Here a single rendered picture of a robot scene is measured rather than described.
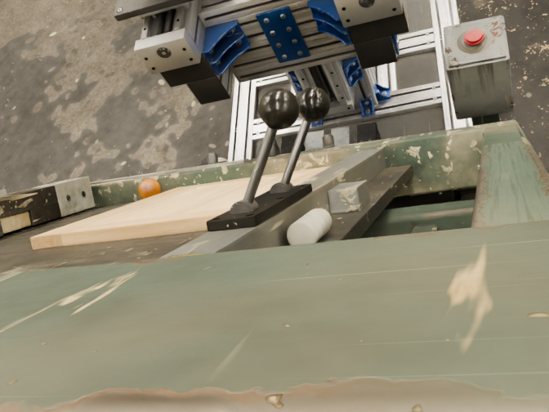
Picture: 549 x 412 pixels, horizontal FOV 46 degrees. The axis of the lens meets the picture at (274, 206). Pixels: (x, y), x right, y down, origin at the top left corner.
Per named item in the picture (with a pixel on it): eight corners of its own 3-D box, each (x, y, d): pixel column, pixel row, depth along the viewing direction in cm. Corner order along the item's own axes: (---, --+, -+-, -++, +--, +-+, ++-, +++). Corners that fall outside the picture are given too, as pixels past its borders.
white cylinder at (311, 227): (317, 249, 63) (335, 231, 70) (312, 220, 63) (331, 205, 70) (288, 252, 64) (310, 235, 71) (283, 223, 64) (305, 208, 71)
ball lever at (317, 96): (298, 203, 75) (338, 93, 72) (288, 208, 72) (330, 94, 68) (270, 190, 76) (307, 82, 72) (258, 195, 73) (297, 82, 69)
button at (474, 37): (484, 33, 129) (484, 25, 127) (486, 47, 127) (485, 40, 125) (463, 37, 130) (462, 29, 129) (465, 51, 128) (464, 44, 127)
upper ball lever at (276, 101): (265, 224, 64) (310, 96, 60) (252, 233, 61) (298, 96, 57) (231, 209, 65) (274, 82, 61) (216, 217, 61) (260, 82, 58)
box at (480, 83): (508, 71, 143) (503, 12, 129) (514, 114, 138) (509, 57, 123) (453, 81, 148) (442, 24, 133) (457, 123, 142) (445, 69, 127)
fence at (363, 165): (386, 167, 127) (383, 147, 126) (140, 371, 38) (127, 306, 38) (361, 171, 128) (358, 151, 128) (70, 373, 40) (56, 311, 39)
